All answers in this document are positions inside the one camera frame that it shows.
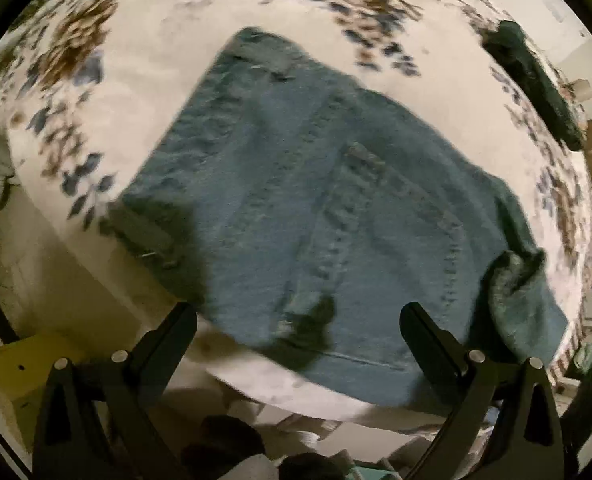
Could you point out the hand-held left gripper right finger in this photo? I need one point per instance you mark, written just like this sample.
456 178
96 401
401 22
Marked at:
423 331

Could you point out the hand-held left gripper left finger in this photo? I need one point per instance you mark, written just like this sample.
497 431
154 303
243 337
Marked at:
172 331

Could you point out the blue denim pants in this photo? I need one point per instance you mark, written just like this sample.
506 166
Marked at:
296 220

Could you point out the yellow box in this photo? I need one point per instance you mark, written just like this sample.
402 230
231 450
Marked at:
16 375

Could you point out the floral printed bed sheet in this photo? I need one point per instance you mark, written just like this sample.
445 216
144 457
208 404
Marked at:
186 65

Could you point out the dark green cloth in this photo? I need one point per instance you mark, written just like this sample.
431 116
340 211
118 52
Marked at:
530 80

